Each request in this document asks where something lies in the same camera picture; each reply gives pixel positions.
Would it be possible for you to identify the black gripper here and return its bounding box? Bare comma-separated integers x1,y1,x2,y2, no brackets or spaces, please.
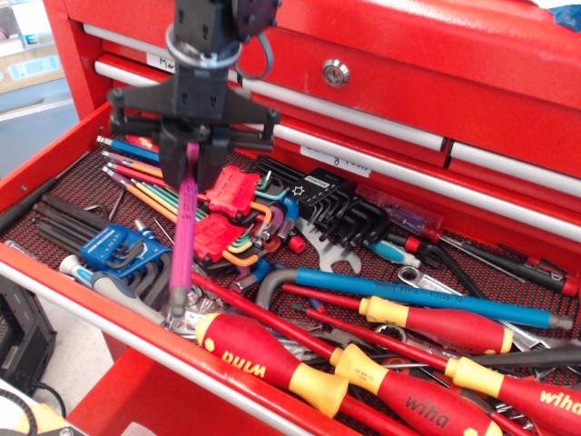
107,67,281,191

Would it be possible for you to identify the violet Allen key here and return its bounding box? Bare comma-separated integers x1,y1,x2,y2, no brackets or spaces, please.
169,143,199,318

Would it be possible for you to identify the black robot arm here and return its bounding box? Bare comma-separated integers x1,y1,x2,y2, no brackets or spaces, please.
107,1,281,191

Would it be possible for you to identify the blue long hex key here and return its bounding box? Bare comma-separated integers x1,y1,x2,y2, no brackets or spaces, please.
96,135,160,164

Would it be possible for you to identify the upper red hex key holder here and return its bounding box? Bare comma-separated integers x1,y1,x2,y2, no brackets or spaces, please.
205,165,261,218

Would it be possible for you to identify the red hex key holder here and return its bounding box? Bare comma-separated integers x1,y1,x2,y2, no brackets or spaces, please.
205,165,261,218
194,213,245,263

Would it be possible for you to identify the lower red hex key holder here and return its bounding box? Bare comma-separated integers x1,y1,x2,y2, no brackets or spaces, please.
194,213,245,263

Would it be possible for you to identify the blue hex key holder set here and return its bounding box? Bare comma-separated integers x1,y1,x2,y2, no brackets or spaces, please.
33,194,172,308

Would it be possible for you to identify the black Tekton key holder set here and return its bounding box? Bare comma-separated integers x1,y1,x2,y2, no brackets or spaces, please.
251,154,391,249

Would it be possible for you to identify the large blue Allen key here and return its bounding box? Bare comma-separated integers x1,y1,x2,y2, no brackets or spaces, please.
255,268,574,330

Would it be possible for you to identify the small red Wiha screwdriver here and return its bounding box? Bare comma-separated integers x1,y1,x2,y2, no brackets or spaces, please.
126,135,159,153

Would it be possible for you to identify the white Markers label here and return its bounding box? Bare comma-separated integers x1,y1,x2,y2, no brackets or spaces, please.
145,53,176,74

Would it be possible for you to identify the white handwritten drawer label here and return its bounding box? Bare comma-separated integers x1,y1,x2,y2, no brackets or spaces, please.
300,146,371,178

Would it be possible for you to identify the silver drawer lock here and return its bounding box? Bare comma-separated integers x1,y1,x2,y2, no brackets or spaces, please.
322,59,350,87

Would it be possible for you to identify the grey blue screwdriver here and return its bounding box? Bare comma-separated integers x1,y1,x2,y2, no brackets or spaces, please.
59,254,166,326

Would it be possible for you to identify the silver open-end wrench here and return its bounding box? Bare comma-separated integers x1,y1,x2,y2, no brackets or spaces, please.
295,218,362,274

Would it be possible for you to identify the open red drawer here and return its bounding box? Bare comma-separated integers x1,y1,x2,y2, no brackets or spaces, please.
0,92,581,436

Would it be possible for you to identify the big red yellow Wiha screwdriver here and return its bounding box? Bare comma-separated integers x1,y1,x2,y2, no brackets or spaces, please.
194,312,350,419

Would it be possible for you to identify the white blue small screwdriver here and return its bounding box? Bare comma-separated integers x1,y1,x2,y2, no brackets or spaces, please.
367,241,421,268

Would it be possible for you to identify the black device on floor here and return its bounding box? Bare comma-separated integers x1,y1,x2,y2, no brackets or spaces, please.
1,277,56,395

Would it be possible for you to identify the red tool chest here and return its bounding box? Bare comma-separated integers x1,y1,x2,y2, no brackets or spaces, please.
43,0,581,436

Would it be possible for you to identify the red yellow screwdriver middle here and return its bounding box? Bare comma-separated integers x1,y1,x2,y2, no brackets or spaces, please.
282,283,513,355

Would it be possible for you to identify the red yellow Wiha screwdriver front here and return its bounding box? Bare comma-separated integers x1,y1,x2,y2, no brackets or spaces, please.
330,344,503,435

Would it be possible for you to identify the red black pen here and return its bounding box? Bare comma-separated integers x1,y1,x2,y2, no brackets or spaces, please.
404,236,579,298

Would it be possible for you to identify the red yellow screwdriver right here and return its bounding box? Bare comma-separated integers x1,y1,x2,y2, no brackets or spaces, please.
304,308,580,435

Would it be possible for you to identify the clear purple handle screwdriver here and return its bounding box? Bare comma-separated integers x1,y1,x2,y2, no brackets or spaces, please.
387,204,523,282

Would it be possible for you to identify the silver ring spanner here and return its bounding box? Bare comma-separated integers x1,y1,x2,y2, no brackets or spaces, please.
397,266,461,295

